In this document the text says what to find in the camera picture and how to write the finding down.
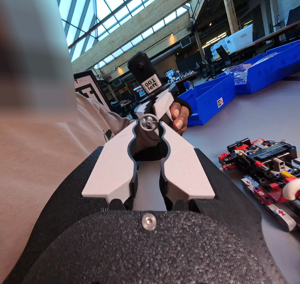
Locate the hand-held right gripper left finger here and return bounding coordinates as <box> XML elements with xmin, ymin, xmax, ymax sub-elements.
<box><xmin>82</xmin><ymin>120</ymin><xmax>139</xmax><ymax>202</ymax></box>

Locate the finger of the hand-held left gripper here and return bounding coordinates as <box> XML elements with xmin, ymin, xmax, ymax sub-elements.
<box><xmin>153</xmin><ymin>91</ymin><xmax>175</xmax><ymax>125</ymax></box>
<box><xmin>135</xmin><ymin>101</ymin><xmax>155</xmax><ymax>120</ymax></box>

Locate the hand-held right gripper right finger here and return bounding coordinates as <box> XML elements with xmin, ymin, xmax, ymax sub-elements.
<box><xmin>159</xmin><ymin>121</ymin><xmax>215</xmax><ymax>203</ymax></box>

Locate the grey lego steering wheel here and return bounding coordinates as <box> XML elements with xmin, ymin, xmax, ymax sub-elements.
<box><xmin>139</xmin><ymin>114</ymin><xmax>159</xmax><ymax>132</ymax></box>

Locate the lego car chassis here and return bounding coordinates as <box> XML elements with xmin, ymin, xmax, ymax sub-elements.
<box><xmin>218</xmin><ymin>137</ymin><xmax>300</xmax><ymax>232</ymax></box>

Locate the red lego seat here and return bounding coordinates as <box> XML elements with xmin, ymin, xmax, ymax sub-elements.
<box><xmin>268</xmin><ymin>183</ymin><xmax>293</xmax><ymax>203</ymax></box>

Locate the person's left hand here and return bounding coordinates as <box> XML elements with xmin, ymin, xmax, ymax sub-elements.
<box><xmin>169</xmin><ymin>101</ymin><xmax>189</xmax><ymax>135</ymax></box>

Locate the black and white sign board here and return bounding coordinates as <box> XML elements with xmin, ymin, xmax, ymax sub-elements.
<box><xmin>73</xmin><ymin>70</ymin><xmax>112</xmax><ymax>112</ymax></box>

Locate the black office chair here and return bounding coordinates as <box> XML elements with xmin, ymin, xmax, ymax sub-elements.
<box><xmin>216</xmin><ymin>45</ymin><xmax>232</xmax><ymax>67</ymax></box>

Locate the clear plastic wrap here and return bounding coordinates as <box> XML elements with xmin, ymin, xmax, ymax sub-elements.
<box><xmin>221</xmin><ymin>64</ymin><xmax>252</xmax><ymax>85</ymax></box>

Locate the white storage box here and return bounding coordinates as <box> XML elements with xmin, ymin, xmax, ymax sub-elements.
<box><xmin>225</xmin><ymin>24</ymin><xmax>254</xmax><ymax>55</ymax></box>

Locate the large blue plastic bin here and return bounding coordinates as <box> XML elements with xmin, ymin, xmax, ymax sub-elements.
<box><xmin>217</xmin><ymin>39</ymin><xmax>300</xmax><ymax>95</ymax></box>

